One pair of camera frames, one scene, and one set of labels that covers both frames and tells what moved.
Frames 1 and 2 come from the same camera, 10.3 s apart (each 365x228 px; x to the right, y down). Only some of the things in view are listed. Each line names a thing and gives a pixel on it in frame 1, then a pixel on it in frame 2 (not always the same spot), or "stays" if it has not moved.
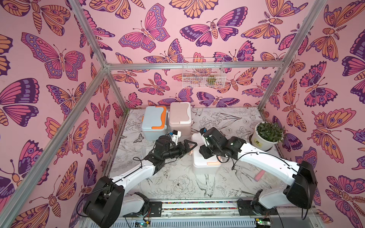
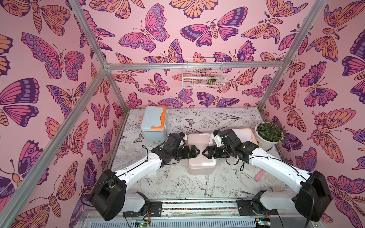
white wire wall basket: [203, 73] stays
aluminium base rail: [217, 214] stays
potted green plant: [267, 134] stays
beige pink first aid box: [180, 118] to [201, 165]
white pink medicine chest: [201, 165] to [245, 135]
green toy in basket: [211, 80] stays
